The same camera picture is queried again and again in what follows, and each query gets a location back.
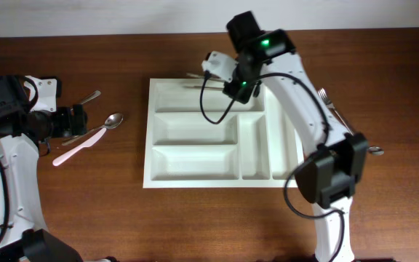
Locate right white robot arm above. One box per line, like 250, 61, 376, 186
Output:
223, 11, 368, 261

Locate pink plastic knife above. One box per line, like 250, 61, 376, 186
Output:
52, 128, 107, 167

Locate steel fork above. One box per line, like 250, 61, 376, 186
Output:
317, 89, 355, 135

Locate white plastic cutlery tray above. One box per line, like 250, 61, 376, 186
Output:
143, 79, 303, 188

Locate large steel spoon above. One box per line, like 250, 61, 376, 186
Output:
61, 113, 124, 146

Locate steel kitchen tongs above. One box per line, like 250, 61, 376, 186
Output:
183, 72, 227, 91

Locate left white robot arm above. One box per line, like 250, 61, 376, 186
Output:
0, 75, 88, 262

